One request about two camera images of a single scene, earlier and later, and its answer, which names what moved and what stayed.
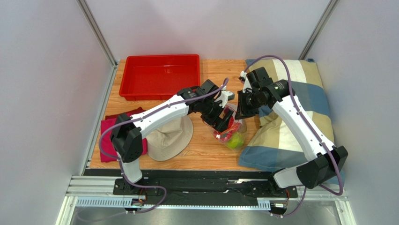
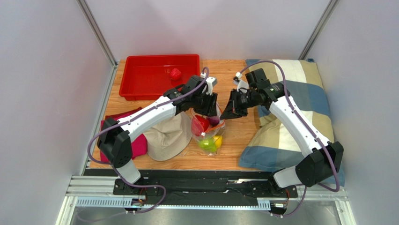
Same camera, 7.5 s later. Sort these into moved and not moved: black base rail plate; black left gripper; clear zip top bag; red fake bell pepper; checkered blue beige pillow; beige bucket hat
Moved: red fake bell pepper; clear zip top bag
Not moved: black left gripper; beige bucket hat; checkered blue beige pillow; black base rail plate
